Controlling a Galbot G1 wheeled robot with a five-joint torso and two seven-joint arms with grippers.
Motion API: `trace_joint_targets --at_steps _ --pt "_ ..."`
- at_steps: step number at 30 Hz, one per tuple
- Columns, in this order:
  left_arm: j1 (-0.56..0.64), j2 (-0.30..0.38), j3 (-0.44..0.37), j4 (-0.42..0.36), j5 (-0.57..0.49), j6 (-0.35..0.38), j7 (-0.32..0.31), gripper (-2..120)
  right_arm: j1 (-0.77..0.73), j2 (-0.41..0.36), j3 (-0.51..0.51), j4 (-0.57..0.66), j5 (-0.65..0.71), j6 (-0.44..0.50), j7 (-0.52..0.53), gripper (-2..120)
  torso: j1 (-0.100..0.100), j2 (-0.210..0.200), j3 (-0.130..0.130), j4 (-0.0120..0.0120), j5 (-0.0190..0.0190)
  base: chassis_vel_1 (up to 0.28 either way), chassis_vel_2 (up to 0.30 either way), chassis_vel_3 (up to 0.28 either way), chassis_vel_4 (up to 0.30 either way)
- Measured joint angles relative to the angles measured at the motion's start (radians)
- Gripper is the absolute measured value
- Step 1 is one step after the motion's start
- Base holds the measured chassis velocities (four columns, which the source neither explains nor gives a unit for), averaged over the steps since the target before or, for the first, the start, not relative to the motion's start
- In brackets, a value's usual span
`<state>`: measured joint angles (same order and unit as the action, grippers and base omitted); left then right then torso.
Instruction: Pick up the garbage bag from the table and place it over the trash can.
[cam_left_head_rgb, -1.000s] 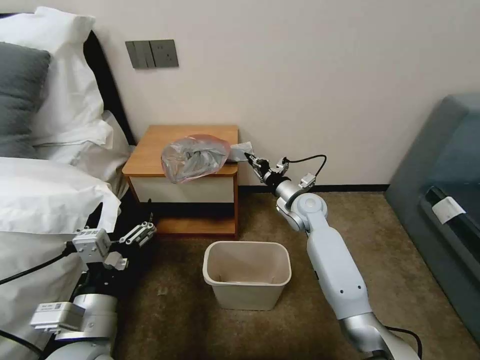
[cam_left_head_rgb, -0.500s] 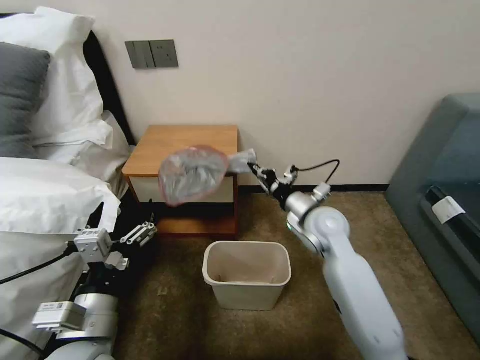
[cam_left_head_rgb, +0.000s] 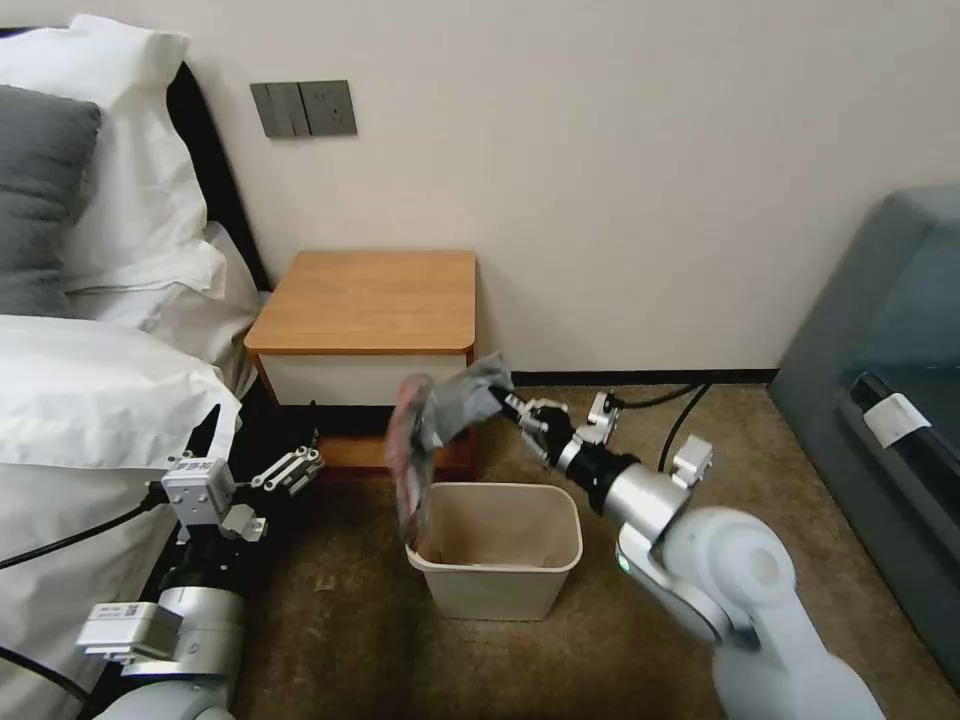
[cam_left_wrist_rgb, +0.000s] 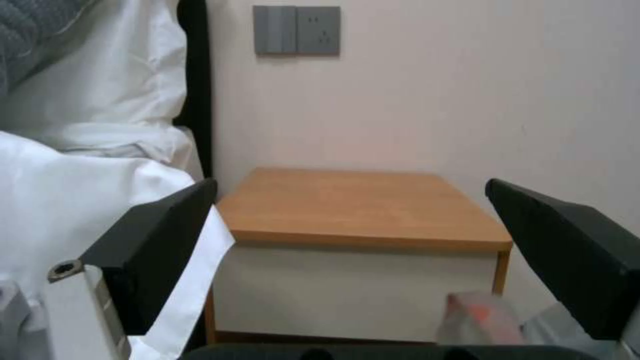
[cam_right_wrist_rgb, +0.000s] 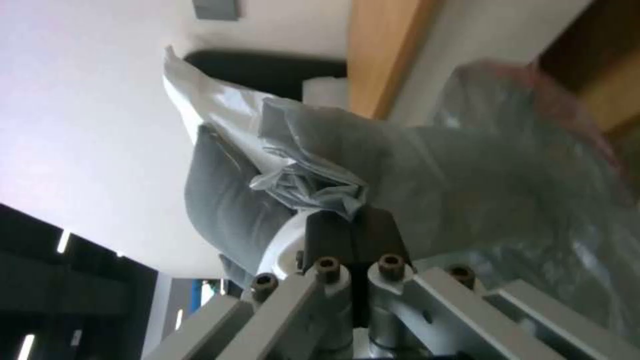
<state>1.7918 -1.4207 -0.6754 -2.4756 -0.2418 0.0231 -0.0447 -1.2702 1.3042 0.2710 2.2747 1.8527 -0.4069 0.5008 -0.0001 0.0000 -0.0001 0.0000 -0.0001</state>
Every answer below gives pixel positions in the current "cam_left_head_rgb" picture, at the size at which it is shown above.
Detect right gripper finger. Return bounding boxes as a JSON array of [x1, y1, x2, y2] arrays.
[[488, 383, 547, 418], [509, 410, 553, 466]]

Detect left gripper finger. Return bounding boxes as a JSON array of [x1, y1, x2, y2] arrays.
[[227, 444, 326, 498], [166, 404, 226, 470]]

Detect grey garbage bag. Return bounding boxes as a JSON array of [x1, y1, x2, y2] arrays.
[[385, 350, 516, 558]]

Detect beige plastic trash can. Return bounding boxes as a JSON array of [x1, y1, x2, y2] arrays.
[[404, 482, 585, 622]]

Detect black baseboard strip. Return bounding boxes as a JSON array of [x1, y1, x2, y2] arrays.
[[509, 367, 783, 380]]

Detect white duvet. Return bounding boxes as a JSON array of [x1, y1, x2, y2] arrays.
[[0, 313, 243, 703]]

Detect wooden bedside table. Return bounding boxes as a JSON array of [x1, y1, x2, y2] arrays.
[[244, 250, 479, 475]]

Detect white pillow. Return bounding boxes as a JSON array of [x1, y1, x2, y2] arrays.
[[0, 13, 230, 331]]

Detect black bed headboard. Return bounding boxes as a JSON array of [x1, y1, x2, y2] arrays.
[[164, 59, 273, 294]]

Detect grey pillow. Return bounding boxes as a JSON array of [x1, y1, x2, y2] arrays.
[[0, 84, 103, 320]]

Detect grey-blue sofa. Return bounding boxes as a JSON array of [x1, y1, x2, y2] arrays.
[[770, 185, 960, 680]]

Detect white label on sofa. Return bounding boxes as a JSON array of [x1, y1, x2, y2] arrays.
[[864, 392, 933, 449]]

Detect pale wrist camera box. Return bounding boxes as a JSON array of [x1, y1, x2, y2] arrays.
[[161, 455, 231, 528]]

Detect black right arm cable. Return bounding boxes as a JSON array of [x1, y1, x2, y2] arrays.
[[611, 382, 714, 475]]

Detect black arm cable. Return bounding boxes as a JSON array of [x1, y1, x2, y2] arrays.
[[0, 644, 103, 720], [611, 382, 714, 475]]

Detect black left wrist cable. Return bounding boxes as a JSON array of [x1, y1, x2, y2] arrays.
[[0, 491, 178, 571]]

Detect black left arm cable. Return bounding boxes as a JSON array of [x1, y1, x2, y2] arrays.
[[0, 644, 103, 720]]

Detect grey wall switch panel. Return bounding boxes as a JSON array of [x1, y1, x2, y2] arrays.
[[249, 79, 359, 140]]

